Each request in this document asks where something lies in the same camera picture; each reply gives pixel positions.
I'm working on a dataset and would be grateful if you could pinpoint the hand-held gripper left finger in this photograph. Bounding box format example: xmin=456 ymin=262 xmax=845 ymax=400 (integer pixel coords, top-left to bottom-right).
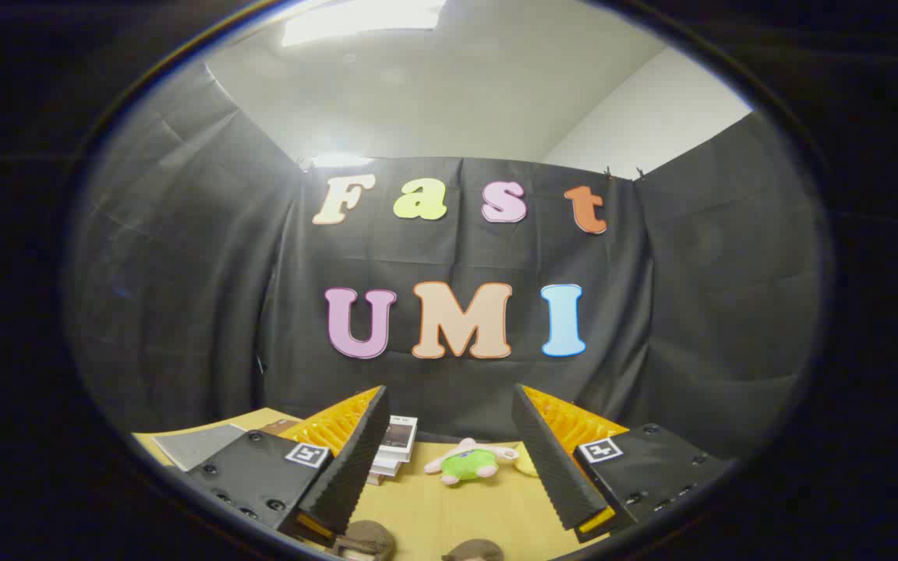
xmin=184 ymin=386 xmax=391 ymax=545

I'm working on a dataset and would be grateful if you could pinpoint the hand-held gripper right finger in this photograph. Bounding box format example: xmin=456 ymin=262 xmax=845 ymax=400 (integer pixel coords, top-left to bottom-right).
xmin=511 ymin=383 xmax=738 ymax=544

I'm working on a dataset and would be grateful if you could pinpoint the brown fuzzy shoe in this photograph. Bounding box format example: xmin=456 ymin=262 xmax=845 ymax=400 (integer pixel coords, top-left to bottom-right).
xmin=441 ymin=538 xmax=506 ymax=561
xmin=332 ymin=520 xmax=397 ymax=560

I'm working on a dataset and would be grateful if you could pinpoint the grey fabric storage box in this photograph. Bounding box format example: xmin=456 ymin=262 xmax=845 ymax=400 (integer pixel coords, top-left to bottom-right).
xmin=151 ymin=423 xmax=249 ymax=472

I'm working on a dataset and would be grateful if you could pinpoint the thick white book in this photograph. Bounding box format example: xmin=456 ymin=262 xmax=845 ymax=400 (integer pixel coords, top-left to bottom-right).
xmin=371 ymin=450 xmax=412 ymax=476

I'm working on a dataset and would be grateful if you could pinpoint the green and pink plush toy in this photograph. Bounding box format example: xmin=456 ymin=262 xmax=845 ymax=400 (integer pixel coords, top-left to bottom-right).
xmin=423 ymin=438 xmax=520 ymax=486

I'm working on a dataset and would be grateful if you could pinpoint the black backdrop cloth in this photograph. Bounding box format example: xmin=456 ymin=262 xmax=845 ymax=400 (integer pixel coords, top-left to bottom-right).
xmin=67 ymin=62 xmax=824 ymax=460

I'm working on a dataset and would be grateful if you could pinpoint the ceiling light panel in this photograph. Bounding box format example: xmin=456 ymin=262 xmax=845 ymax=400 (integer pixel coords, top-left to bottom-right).
xmin=281 ymin=0 xmax=447 ymax=48

